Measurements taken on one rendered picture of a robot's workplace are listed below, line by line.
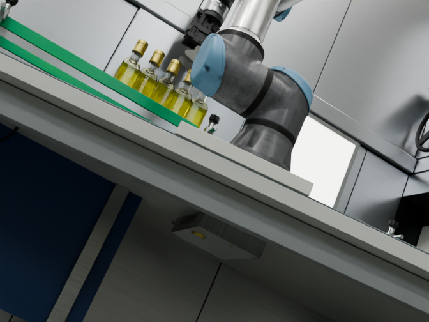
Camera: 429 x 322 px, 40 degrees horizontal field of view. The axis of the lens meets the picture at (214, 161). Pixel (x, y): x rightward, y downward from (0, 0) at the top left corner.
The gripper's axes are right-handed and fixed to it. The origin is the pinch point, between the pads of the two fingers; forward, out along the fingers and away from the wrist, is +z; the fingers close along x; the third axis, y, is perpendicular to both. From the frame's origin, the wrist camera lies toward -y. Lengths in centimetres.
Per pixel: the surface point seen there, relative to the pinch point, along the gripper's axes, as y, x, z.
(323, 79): -47, -15, -32
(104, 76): 22.6, 13.5, 20.1
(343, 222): -27, 67, 42
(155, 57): 12.1, 1.2, 2.2
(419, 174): -93, -9, -17
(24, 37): 44, 14, 22
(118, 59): 20.8, -12.3, 2.8
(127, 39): 21.3, -12.3, -4.6
